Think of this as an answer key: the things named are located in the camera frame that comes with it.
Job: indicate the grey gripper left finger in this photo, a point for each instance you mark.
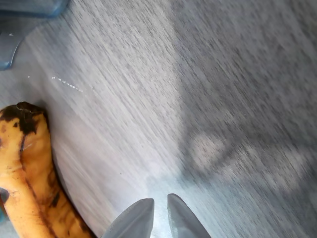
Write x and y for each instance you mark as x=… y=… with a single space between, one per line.
x=136 y=220

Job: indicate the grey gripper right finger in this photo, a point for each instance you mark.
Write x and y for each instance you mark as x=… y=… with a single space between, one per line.
x=182 y=220

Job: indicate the spotted yellow banana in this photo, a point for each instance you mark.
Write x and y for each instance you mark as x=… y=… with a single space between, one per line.
x=29 y=173

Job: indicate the clear blue plastic container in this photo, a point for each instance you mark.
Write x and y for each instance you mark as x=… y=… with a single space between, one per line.
x=7 y=54

